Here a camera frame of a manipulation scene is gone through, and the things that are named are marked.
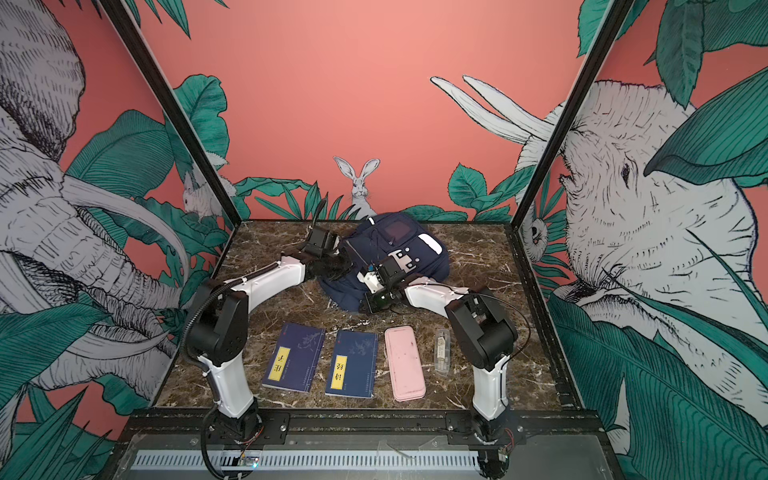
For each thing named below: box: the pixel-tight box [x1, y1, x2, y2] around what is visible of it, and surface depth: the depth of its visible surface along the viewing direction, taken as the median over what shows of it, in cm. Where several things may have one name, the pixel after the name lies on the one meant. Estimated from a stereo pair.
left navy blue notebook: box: [262, 323, 326, 393], surface depth 86 cm
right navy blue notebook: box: [325, 330, 379, 399], surface depth 85 cm
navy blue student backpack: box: [318, 213, 450, 312], surface depth 107 cm
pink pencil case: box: [384, 326, 427, 402], surface depth 84 cm
